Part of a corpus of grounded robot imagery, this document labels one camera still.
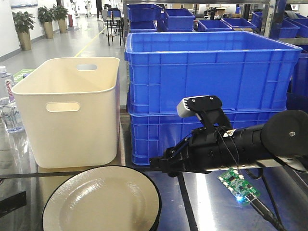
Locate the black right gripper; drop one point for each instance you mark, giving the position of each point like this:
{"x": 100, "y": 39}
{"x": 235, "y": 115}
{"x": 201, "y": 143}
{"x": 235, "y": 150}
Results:
{"x": 202, "y": 152}

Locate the beige plate black rim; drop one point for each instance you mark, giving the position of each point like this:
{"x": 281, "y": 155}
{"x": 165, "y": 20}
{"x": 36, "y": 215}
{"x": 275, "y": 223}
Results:
{"x": 111, "y": 198}

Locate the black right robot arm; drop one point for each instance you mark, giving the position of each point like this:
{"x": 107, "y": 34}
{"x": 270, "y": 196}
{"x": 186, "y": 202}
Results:
{"x": 281, "y": 141}

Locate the large blue crate bottom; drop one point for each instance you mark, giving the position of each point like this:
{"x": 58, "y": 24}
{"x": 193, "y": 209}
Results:
{"x": 151, "y": 134}

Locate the large blue crate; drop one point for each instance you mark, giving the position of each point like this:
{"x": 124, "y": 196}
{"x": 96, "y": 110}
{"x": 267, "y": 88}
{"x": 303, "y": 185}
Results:
{"x": 151, "y": 134}
{"x": 247, "y": 71}

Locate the green circuit board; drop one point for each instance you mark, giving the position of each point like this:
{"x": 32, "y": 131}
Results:
{"x": 239, "y": 187}

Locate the cream plastic basket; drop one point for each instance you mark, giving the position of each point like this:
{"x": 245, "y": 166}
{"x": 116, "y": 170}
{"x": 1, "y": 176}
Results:
{"x": 70, "y": 111}

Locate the large blue crate top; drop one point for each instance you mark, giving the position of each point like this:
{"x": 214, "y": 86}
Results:
{"x": 247, "y": 71}

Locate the clear water bottle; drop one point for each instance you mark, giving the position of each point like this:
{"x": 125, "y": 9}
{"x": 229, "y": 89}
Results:
{"x": 9, "y": 112}

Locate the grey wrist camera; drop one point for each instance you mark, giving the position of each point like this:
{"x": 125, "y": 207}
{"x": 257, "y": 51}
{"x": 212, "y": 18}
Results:
{"x": 206, "y": 108}

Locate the potted plant near wall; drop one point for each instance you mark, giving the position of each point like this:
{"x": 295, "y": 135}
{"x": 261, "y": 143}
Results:
{"x": 23, "y": 22}

